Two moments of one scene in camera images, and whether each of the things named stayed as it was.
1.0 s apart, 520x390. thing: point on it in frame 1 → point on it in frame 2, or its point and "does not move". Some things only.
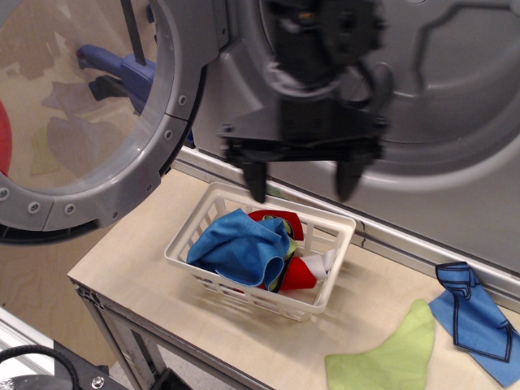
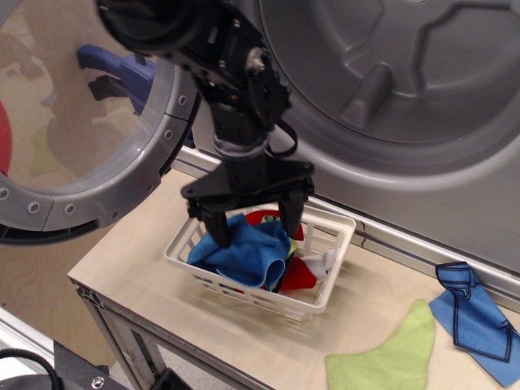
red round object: x=6 y=140 does not move
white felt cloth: x=321 y=265 does not move
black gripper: x=305 y=130 → x=249 y=178
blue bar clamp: x=134 y=72 does not move
